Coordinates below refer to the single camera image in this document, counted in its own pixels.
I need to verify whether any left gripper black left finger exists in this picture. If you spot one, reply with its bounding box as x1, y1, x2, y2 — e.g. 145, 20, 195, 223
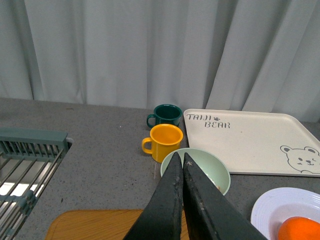
124, 153, 184, 240

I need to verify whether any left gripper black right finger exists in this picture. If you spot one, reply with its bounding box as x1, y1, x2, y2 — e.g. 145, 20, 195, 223
183, 153, 266, 240

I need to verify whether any white round plate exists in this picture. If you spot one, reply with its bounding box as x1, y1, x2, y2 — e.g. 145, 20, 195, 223
250, 187, 320, 240

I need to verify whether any orange fruit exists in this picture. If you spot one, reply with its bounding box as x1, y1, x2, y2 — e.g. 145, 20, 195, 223
277, 216, 320, 240

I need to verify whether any fake fried egg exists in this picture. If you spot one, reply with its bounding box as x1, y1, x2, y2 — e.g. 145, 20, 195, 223
209, 178, 220, 191

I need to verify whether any light green bowl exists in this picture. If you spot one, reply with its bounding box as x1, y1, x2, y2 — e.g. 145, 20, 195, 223
160, 147, 231, 196

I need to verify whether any yellow enamel mug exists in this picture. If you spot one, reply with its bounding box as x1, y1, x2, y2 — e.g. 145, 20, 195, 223
141, 123, 184, 163

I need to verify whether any cream bear serving tray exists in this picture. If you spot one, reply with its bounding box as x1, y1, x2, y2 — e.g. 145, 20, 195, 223
183, 109, 320, 177

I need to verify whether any wooden cutting board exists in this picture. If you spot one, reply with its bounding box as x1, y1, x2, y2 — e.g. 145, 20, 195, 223
44, 208, 190, 240

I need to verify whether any dark green enamel mug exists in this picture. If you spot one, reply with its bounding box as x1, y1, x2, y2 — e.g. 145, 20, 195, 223
146, 104, 182, 128

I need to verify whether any green dish drying rack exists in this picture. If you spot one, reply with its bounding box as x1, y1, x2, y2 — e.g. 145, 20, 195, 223
0, 127, 72, 240

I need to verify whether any grey curtain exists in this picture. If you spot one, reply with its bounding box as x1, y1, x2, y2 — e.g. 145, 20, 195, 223
0, 0, 320, 122

